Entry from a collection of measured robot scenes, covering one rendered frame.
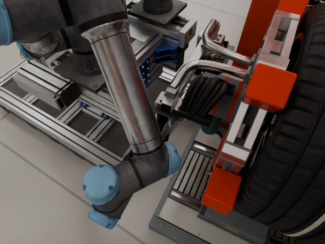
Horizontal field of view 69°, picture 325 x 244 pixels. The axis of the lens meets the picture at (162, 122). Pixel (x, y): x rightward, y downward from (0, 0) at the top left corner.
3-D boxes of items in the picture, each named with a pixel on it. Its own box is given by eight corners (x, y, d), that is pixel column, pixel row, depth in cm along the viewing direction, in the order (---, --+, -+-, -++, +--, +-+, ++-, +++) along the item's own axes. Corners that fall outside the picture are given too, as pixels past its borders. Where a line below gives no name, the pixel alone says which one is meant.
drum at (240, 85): (246, 137, 80) (261, 112, 69) (188, 114, 86) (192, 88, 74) (256, 107, 88) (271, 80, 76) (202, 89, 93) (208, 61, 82)
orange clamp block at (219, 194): (236, 186, 67) (227, 216, 62) (210, 175, 69) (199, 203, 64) (243, 176, 61) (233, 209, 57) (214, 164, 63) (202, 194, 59)
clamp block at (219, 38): (218, 54, 87) (221, 42, 82) (195, 47, 89) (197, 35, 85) (223, 46, 89) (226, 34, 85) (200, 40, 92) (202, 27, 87)
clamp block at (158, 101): (182, 123, 69) (183, 112, 65) (154, 112, 71) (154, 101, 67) (188, 111, 72) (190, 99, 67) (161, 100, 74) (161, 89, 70)
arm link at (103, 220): (109, 227, 53) (115, 234, 60) (133, 184, 59) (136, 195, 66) (80, 211, 55) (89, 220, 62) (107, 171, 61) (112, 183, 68)
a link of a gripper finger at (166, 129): (178, 115, 73) (160, 136, 68) (177, 126, 78) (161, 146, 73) (169, 111, 74) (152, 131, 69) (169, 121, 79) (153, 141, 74)
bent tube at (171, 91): (234, 122, 60) (246, 94, 51) (165, 97, 65) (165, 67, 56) (251, 77, 69) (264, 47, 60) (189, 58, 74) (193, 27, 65)
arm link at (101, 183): (124, 149, 52) (129, 170, 61) (74, 172, 49) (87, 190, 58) (139, 179, 48) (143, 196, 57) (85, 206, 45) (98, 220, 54)
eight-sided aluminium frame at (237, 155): (216, 208, 87) (273, 123, 42) (199, 200, 88) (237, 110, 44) (252, 104, 115) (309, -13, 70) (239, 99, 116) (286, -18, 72)
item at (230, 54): (253, 72, 70) (266, 42, 61) (192, 54, 75) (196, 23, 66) (265, 39, 79) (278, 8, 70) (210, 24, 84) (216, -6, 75)
